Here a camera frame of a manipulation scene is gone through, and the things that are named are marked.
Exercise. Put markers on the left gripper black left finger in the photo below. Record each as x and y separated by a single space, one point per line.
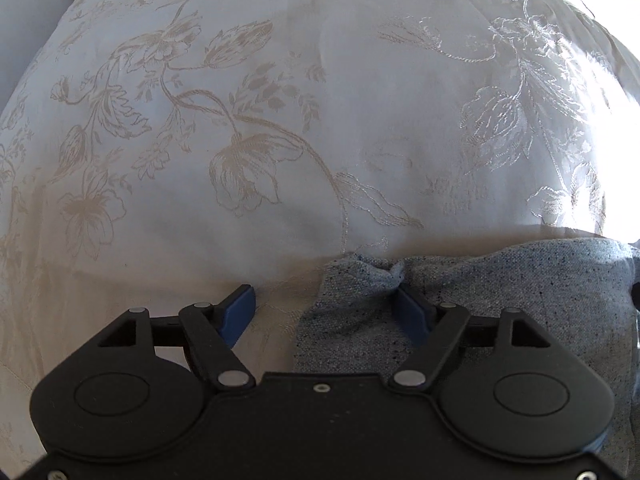
212 330

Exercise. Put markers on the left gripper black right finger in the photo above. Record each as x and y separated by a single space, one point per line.
435 332

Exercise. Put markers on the cream floral embroidered bedspread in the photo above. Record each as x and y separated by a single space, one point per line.
160 152

